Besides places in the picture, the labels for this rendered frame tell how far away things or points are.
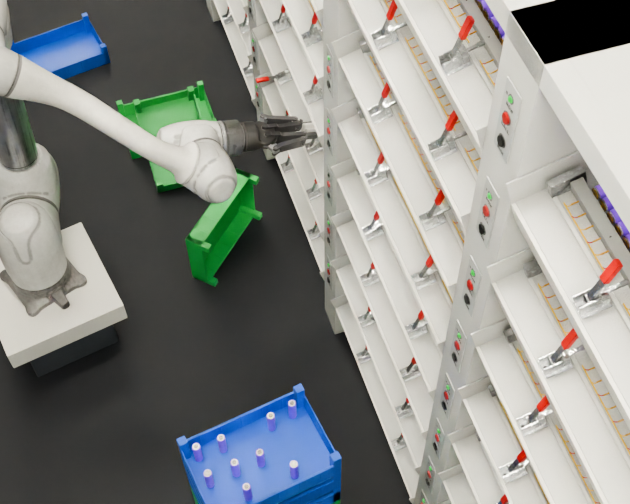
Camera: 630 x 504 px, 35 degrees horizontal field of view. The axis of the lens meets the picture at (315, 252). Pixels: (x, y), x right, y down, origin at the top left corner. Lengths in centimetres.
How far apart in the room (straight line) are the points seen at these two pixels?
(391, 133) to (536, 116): 72
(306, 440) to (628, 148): 135
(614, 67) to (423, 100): 59
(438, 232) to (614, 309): 58
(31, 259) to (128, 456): 61
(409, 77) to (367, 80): 27
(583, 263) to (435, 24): 47
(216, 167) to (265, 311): 81
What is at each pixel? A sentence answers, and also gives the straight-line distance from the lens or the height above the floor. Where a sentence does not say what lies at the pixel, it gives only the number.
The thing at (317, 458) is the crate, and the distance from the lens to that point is 226.
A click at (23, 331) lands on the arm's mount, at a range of 278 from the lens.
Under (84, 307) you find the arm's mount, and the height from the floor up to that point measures 26.
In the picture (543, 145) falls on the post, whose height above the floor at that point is 161.
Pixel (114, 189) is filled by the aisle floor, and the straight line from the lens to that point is 334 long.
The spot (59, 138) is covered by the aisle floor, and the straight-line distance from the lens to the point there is 352.
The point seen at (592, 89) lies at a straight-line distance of 116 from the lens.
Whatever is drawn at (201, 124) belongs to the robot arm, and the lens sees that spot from 248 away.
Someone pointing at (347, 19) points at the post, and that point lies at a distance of 201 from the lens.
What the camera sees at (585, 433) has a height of 132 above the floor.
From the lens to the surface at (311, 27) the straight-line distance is 235.
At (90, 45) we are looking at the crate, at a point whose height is 0.
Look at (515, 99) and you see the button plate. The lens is 126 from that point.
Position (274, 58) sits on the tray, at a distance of 289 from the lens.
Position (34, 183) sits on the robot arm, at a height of 51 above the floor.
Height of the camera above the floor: 257
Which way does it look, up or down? 55 degrees down
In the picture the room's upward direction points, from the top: 1 degrees counter-clockwise
